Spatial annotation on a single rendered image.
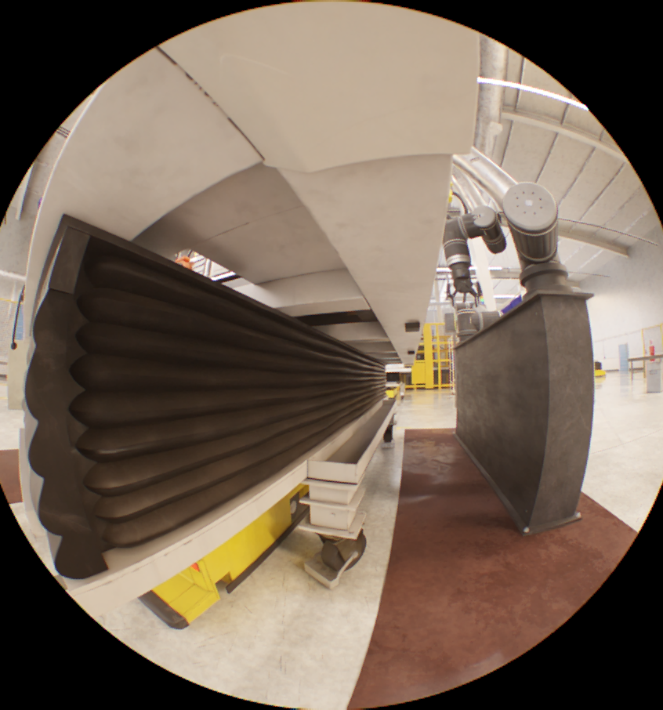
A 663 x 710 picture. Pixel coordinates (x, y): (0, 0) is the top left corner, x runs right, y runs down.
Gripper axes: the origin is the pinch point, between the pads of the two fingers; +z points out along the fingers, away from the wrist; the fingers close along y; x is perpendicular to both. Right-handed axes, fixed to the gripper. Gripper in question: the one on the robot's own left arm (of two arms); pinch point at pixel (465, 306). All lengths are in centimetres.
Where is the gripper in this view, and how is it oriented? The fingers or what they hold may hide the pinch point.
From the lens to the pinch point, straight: 98.7
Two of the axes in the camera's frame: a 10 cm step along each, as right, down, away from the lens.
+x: 3.0, 0.9, 9.5
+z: 0.1, 10.0, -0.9
